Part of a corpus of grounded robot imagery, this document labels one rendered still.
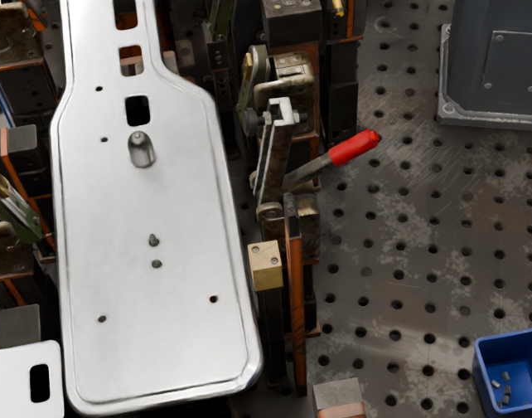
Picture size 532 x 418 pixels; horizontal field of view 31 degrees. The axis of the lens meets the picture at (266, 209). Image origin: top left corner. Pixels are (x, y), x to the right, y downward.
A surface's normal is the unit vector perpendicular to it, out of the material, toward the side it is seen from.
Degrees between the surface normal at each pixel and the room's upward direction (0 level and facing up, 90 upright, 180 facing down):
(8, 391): 0
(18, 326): 0
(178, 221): 0
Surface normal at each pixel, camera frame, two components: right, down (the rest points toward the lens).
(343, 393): -0.05, -0.52
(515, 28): -0.13, 0.85
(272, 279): 0.17, 0.84
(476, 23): -0.79, 0.54
